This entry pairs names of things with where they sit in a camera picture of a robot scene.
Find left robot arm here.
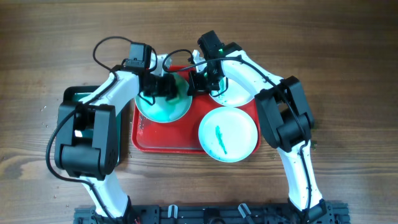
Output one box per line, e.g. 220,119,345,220
45,42,177,223

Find black water tray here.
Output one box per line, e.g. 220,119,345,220
63,85,125,166

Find light blue plate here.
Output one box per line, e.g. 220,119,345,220
134,72,193,124
198,107,259,163

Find white pink plate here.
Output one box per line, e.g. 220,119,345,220
210,77,254,107

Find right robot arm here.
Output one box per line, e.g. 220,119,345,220
188,30,323,216

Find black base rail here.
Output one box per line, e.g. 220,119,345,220
73,202,351,224

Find red plastic tray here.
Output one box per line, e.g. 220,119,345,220
131,65,262,154

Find left black cable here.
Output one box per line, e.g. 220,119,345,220
45,35,159,218

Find green yellow sponge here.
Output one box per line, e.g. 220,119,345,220
165,82,185,103

